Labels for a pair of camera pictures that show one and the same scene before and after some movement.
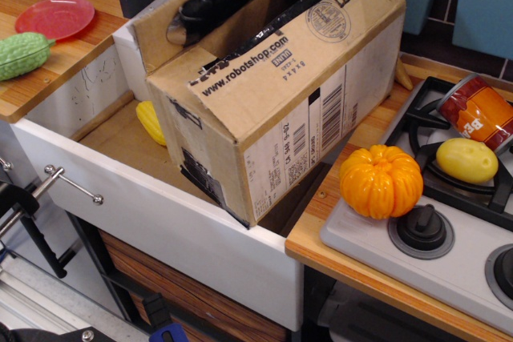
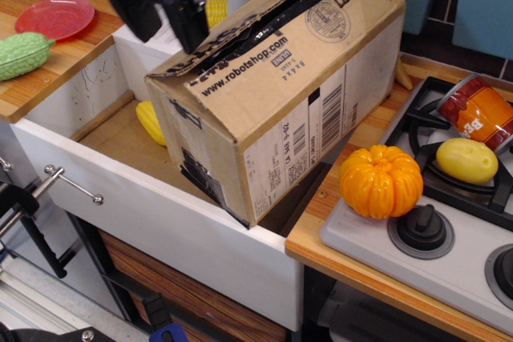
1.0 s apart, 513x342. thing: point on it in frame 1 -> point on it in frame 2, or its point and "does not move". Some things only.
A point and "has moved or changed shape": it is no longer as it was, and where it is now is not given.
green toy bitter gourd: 22,53 does not move
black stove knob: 422,232 does not move
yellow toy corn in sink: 147,115 does not move
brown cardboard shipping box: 278,81 has moved or changed shape
